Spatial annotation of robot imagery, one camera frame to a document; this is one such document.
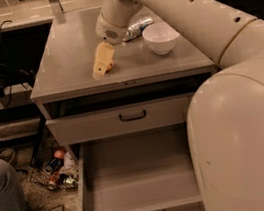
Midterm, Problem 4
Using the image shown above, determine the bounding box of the grey drawer cabinet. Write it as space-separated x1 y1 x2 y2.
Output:
31 9 215 158

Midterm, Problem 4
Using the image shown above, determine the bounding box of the white bowl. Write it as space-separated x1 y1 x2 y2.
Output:
142 22 180 55

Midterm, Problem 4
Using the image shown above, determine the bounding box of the orange fruit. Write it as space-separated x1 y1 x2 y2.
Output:
106 60 114 72

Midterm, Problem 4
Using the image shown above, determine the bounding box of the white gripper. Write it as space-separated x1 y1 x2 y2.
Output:
92 14 128 79

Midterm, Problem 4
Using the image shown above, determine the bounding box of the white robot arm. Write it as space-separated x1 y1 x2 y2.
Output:
96 0 264 211

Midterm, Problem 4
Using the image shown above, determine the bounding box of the black cable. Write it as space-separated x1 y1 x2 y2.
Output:
0 17 38 110

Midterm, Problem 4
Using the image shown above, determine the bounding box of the closed grey upper drawer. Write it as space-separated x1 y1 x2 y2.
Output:
46 94 192 146

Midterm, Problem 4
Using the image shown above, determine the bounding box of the open grey middle drawer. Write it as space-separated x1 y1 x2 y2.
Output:
77 124 204 211

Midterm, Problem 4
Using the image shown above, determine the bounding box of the wire basket with items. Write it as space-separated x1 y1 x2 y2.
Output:
29 149 79 191

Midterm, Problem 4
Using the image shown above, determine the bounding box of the crushed silver can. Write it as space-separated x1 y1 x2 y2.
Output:
123 16 154 43

